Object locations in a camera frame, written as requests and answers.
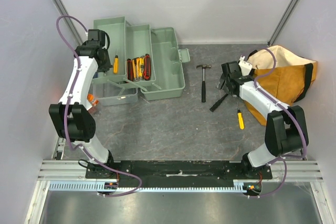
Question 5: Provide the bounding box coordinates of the yellow handle screwdriver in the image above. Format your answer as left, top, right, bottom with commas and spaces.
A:
236, 102, 245, 130
113, 49, 119, 74

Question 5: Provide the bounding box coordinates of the yellow black utility knife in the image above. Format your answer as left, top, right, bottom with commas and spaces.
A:
138, 56, 145, 79
132, 57, 139, 81

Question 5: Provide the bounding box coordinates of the green translucent tool box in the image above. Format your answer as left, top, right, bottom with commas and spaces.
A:
91, 17, 190, 106

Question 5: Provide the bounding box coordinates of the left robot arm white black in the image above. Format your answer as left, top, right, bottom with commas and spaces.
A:
49, 29, 116, 179

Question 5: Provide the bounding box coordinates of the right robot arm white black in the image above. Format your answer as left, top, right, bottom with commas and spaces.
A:
218, 61, 309, 179

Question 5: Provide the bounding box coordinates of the black long tool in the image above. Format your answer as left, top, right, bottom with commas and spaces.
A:
209, 93, 228, 112

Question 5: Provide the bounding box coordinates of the orange screw box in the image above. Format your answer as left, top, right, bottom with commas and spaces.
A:
87, 93, 99, 114

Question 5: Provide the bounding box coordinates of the mustard canvas tote bag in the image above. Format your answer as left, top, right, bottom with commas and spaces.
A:
244, 44, 319, 126

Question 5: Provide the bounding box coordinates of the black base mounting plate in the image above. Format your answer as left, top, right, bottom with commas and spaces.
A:
85, 160, 272, 186

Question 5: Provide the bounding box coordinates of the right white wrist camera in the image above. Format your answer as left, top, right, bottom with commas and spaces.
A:
238, 56, 253, 76

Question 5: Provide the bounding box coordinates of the hammer black handle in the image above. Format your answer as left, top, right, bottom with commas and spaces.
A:
196, 65, 212, 103

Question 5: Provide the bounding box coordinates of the aluminium rail frame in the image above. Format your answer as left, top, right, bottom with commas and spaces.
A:
25, 160, 335, 223

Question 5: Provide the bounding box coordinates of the blue grey cable duct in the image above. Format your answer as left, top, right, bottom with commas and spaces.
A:
49, 181, 247, 193

